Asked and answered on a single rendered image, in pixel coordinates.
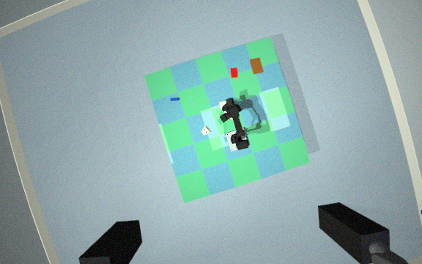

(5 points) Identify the brown rectangular block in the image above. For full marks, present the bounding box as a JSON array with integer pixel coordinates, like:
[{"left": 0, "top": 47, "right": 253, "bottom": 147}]
[{"left": 250, "top": 57, "right": 264, "bottom": 74}]

